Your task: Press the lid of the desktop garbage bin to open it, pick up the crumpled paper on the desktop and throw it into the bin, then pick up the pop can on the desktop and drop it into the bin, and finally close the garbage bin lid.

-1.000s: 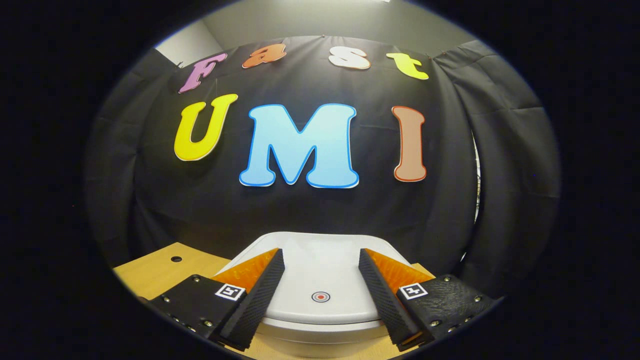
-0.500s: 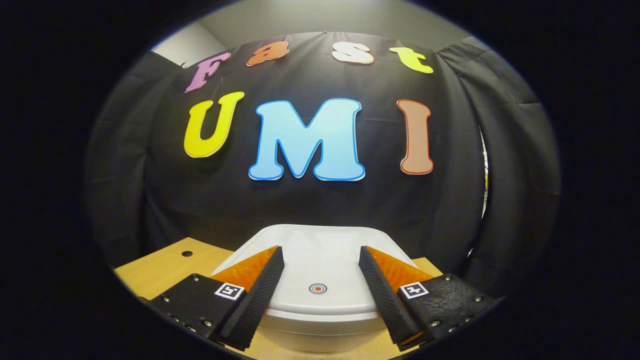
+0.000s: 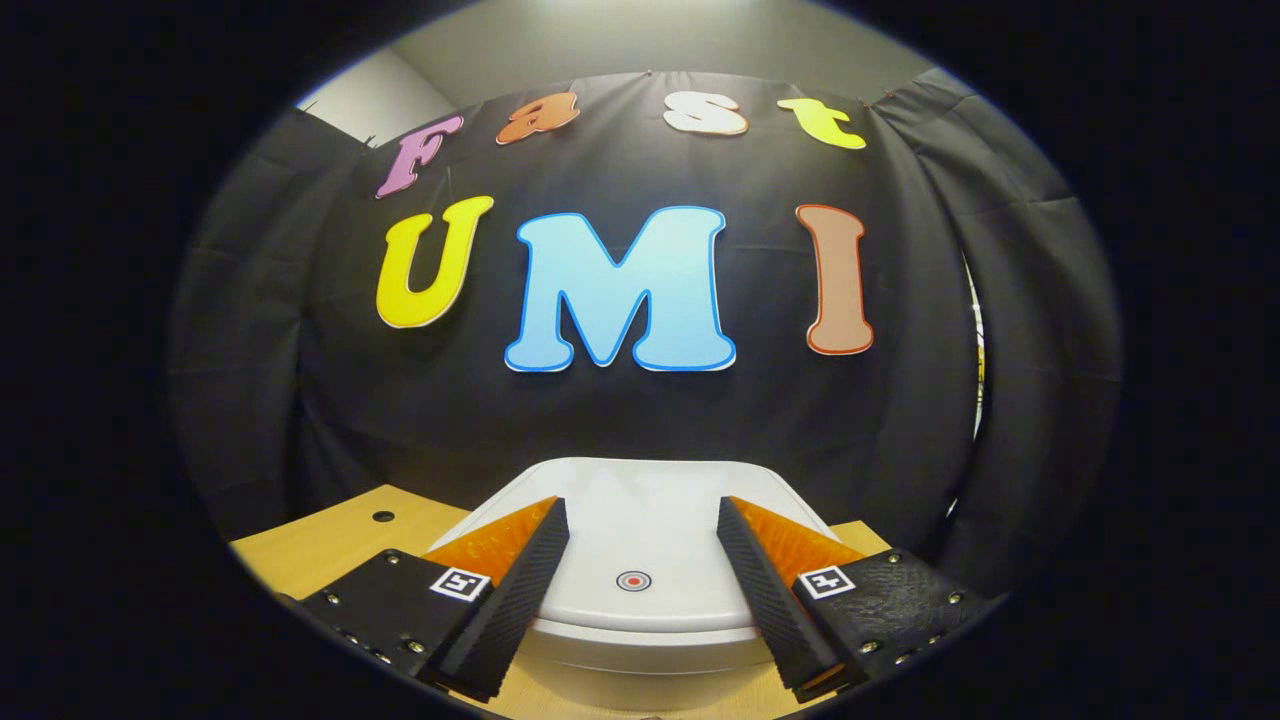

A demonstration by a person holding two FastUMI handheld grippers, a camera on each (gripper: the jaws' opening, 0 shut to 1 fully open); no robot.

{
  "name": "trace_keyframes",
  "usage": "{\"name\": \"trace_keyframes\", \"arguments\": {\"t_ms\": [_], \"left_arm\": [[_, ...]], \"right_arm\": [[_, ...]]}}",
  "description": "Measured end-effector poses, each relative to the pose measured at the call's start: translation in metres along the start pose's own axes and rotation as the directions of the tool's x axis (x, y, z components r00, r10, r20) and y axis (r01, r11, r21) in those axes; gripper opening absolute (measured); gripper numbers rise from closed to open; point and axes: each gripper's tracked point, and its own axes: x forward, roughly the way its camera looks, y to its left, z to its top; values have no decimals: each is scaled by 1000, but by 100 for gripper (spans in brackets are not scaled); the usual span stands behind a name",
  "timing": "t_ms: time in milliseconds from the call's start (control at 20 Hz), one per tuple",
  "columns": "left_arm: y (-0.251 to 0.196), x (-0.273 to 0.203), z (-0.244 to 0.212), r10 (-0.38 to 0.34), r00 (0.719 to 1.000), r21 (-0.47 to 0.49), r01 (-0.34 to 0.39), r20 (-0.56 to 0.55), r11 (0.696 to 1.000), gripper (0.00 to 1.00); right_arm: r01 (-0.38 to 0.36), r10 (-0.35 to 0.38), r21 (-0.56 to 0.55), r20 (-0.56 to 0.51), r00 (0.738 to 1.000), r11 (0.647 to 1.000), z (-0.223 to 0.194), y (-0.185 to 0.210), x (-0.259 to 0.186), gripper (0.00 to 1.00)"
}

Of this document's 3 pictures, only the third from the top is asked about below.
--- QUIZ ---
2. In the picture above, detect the black backdrop cloth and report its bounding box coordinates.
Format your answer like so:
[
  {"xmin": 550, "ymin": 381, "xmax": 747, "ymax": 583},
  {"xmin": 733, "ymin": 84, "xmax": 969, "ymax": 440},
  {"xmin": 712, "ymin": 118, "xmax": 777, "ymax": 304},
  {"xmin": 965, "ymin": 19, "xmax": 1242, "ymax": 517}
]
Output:
[{"xmin": 165, "ymin": 65, "xmax": 1121, "ymax": 601}]

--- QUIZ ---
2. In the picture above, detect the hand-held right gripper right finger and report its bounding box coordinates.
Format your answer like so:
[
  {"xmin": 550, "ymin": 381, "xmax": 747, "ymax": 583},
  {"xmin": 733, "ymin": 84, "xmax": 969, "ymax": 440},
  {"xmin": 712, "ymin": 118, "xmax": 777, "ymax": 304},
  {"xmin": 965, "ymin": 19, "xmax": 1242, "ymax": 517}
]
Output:
[{"xmin": 715, "ymin": 497, "xmax": 1006, "ymax": 704}]

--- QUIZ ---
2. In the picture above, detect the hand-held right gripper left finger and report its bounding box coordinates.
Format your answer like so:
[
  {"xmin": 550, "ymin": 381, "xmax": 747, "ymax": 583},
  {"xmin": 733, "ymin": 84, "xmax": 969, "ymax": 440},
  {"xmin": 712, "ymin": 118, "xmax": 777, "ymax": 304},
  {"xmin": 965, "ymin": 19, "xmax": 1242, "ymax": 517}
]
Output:
[{"xmin": 300, "ymin": 497, "xmax": 571, "ymax": 704}]

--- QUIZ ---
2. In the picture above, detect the white desktop garbage bin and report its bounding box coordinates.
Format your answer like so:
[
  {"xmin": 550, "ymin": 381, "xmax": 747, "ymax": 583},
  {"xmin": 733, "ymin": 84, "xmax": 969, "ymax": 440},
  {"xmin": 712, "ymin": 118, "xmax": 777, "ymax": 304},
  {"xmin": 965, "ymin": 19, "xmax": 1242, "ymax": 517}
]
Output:
[{"xmin": 425, "ymin": 457, "xmax": 851, "ymax": 713}]

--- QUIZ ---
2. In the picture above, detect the wooden desktop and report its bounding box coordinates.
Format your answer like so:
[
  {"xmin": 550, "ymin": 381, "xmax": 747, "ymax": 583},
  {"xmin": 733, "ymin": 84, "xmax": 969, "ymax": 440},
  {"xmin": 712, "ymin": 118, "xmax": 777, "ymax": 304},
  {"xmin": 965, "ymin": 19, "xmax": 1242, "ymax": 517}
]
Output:
[{"xmin": 230, "ymin": 485, "xmax": 891, "ymax": 720}]

